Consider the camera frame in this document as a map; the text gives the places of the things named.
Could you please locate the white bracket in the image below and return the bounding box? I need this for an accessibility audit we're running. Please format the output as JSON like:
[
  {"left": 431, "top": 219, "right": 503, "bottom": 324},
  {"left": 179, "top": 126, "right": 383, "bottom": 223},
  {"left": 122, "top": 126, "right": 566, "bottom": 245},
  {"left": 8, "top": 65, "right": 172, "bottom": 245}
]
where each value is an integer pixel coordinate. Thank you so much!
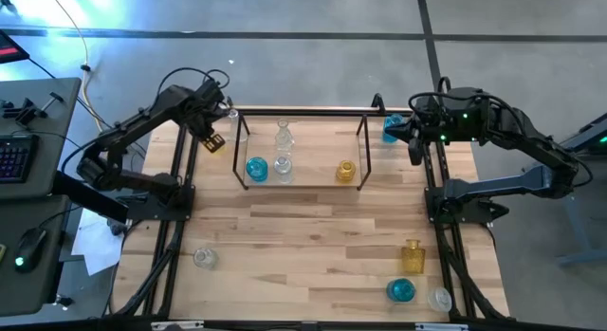
[
  {"left": 150, "top": 320, "right": 205, "bottom": 331},
  {"left": 414, "top": 322, "right": 469, "bottom": 331}
]

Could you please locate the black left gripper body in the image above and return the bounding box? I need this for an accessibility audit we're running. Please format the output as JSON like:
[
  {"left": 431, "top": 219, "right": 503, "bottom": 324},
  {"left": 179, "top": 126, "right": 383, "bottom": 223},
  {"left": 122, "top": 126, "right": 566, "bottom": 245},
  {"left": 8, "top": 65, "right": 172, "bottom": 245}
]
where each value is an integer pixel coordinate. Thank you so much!
[{"left": 189, "top": 101, "right": 229, "bottom": 136}]

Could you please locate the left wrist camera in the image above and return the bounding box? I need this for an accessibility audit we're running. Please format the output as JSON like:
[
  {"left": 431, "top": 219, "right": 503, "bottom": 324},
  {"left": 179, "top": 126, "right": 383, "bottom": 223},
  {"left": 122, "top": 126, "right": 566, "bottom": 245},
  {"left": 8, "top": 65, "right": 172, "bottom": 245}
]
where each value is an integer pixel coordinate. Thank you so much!
[{"left": 198, "top": 79, "right": 225, "bottom": 104}]

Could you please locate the black desk clamp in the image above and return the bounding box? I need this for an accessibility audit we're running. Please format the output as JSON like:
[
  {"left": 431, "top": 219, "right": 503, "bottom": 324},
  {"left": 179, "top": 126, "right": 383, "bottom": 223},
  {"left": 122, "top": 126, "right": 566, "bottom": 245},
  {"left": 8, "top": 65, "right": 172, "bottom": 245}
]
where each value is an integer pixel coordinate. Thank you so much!
[{"left": 0, "top": 91, "right": 65, "bottom": 128}]

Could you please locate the clear ribbed glass vase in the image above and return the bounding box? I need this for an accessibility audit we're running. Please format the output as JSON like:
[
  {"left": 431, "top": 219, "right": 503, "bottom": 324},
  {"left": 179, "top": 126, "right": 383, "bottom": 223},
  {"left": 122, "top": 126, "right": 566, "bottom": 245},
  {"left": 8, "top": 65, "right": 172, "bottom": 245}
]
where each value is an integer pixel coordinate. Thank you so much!
[{"left": 273, "top": 155, "right": 294, "bottom": 184}]

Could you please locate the black device with red light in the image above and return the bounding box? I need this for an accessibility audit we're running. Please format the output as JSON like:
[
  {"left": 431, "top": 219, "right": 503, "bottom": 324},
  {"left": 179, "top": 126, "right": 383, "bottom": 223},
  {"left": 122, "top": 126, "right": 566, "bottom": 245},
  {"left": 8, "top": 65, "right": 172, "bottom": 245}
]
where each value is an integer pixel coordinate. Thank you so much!
[{"left": 0, "top": 29, "right": 30, "bottom": 65}]

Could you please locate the blue-grey table stand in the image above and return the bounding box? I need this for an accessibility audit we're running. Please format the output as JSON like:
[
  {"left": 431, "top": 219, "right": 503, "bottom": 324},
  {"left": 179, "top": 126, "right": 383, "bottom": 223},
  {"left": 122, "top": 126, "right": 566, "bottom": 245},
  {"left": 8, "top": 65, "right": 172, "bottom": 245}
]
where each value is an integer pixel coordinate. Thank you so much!
[{"left": 521, "top": 111, "right": 607, "bottom": 267}]

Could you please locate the teal embossed glass vase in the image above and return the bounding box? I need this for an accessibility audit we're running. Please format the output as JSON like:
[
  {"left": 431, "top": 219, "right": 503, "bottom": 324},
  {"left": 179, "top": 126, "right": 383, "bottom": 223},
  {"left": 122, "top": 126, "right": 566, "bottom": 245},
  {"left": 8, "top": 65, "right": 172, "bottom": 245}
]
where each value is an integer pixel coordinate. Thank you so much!
[{"left": 245, "top": 156, "right": 269, "bottom": 184}]

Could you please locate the tall teal textured glass vase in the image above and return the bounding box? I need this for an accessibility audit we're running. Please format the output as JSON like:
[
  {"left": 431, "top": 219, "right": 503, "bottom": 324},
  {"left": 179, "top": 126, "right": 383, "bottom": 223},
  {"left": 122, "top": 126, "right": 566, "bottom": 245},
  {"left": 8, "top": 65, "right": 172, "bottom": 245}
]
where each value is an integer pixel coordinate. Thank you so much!
[{"left": 381, "top": 113, "right": 404, "bottom": 145}]

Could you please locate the clear frosted glass vase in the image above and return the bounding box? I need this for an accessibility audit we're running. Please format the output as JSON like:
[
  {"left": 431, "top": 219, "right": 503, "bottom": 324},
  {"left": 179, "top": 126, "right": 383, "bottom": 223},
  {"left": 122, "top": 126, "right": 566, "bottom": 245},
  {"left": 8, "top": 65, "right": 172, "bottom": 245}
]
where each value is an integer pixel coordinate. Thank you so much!
[{"left": 426, "top": 286, "right": 453, "bottom": 313}]

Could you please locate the black aluminium table frame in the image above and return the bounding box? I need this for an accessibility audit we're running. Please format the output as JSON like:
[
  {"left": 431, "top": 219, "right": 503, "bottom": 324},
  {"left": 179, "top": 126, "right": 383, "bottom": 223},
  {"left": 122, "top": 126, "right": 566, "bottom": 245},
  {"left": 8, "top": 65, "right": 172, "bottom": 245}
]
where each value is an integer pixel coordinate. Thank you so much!
[{"left": 107, "top": 105, "right": 512, "bottom": 322}]

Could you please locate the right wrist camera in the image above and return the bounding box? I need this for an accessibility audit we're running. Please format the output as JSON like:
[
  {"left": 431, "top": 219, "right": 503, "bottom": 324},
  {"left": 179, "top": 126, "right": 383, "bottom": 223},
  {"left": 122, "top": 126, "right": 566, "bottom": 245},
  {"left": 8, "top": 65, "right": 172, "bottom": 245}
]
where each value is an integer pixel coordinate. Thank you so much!
[{"left": 407, "top": 137, "right": 426, "bottom": 166}]

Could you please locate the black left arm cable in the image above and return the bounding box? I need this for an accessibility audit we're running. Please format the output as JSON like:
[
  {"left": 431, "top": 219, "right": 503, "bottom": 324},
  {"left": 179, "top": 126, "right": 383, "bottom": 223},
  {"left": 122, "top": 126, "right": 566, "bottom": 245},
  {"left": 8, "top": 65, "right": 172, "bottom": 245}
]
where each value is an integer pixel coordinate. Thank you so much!
[{"left": 155, "top": 66, "right": 232, "bottom": 104}]

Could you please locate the slender clear cut-glass vase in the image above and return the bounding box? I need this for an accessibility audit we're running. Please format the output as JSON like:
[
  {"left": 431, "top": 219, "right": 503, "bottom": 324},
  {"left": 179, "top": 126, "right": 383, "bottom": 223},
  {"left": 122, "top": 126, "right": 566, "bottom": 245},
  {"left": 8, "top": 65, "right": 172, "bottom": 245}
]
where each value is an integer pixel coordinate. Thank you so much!
[{"left": 227, "top": 107, "right": 248, "bottom": 143}]

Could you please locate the round teal glass vase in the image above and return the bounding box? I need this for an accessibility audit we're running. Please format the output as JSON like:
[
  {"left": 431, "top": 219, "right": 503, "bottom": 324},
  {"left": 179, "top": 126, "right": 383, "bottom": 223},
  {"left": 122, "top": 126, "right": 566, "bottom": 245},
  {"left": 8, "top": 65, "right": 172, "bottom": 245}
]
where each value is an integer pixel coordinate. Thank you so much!
[{"left": 385, "top": 277, "right": 417, "bottom": 303}]

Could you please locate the grey desk top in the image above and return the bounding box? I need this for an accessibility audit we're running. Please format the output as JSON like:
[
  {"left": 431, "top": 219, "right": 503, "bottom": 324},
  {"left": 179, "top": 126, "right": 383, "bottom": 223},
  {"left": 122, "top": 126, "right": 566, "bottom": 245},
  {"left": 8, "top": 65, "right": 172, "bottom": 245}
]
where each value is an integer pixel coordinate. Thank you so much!
[
  {"left": 0, "top": 76, "right": 83, "bottom": 202},
  {"left": 0, "top": 193, "right": 72, "bottom": 318}
]

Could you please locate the black computer mouse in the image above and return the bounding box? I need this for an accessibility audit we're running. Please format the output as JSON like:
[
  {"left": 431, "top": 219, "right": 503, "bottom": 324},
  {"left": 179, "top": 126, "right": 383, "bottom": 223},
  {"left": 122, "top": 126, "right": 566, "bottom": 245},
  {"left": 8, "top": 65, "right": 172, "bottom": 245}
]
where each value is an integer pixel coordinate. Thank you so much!
[{"left": 12, "top": 226, "right": 49, "bottom": 274}]

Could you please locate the yellow square glass bottle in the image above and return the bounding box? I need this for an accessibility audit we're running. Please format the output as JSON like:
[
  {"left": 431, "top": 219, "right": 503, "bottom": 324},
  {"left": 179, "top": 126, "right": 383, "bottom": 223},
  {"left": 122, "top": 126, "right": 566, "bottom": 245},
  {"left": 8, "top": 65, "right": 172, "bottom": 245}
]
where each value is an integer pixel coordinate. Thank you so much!
[{"left": 400, "top": 239, "right": 427, "bottom": 275}]

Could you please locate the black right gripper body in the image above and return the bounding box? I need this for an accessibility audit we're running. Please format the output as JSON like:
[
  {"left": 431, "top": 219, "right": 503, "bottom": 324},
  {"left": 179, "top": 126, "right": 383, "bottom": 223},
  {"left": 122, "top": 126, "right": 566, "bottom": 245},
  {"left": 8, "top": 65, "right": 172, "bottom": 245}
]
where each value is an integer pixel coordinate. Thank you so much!
[{"left": 410, "top": 96, "right": 456, "bottom": 145}]

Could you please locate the yellow ribbed glass vase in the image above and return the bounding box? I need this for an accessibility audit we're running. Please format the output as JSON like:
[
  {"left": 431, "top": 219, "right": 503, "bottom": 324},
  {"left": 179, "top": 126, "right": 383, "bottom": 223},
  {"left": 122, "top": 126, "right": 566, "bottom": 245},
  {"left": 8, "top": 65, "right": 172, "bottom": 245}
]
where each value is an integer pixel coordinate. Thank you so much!
[{"left": 335, "top": 159, "right": 358, "bottom": 184}]

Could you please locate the black-framed wooden shelf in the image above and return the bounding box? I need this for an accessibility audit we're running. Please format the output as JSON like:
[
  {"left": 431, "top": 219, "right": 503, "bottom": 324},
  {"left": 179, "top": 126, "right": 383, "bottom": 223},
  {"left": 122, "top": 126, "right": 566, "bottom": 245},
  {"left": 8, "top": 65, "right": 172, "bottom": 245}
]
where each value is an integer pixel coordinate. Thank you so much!
[{"left": 231, "top": 113, "right": 374, "bottom": 193}]

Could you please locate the black diagonal bar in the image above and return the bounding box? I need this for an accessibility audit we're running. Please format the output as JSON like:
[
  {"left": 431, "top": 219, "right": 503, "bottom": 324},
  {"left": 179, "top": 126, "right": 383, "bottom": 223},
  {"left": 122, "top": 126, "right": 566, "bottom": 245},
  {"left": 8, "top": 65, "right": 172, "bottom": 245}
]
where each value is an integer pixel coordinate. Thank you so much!
[{"left": 50, "top": 169, "right": 130, "bottom": 224}]

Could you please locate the yellow extension cable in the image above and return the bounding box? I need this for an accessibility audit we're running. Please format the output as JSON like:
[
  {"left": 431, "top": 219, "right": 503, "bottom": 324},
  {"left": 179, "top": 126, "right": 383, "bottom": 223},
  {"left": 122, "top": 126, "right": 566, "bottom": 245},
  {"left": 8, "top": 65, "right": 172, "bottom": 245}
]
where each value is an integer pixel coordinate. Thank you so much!
[{"left": 45, "top": 0, "right": 122, "bottom": 133}]

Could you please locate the white paper sheet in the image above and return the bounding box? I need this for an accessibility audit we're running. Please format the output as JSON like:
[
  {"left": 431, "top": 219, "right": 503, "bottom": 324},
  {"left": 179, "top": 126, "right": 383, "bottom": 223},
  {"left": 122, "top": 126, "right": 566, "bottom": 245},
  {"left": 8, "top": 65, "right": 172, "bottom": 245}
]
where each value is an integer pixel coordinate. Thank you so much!
[{"left": 70, "top": 207, "right": 125, "bottom": 277}]

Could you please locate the black keyboard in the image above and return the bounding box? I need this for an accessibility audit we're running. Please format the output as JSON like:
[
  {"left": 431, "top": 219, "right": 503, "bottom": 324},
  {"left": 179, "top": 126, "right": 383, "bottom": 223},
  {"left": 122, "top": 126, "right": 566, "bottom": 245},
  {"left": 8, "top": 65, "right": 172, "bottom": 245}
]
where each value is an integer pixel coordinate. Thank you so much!
[{"left": 0, "top": 133, "right": 41, "bottom": 184}]

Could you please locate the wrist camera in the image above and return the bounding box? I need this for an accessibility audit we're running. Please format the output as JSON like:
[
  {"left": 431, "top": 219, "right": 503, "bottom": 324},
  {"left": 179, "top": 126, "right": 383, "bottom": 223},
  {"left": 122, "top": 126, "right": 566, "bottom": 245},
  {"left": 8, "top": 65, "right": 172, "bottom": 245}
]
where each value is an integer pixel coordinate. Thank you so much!
[
  {"left": 407, "top": 137, "right": 426, "bottom": 166},
  {"left": 198, "top": 79, "right": 225, "bottom": 104}
]

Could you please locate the clear round glass vase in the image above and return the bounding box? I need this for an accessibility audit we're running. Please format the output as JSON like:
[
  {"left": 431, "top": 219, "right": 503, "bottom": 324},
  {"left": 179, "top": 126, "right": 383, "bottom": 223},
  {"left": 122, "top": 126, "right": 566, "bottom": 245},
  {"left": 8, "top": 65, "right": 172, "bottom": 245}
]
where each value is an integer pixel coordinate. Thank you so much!
[{"left": 192, "top": 247, "right": 220, "bottom": 271}]

